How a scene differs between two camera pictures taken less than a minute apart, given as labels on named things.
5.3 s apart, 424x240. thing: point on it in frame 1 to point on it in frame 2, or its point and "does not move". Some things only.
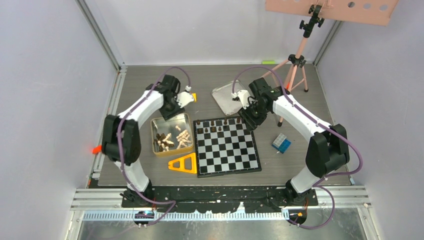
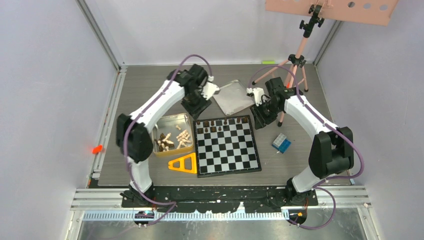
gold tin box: [172, 136] does not move
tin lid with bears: [223, 95] does not move
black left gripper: [167, 115] to [195, 111]
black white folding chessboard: [225, 146] does not move
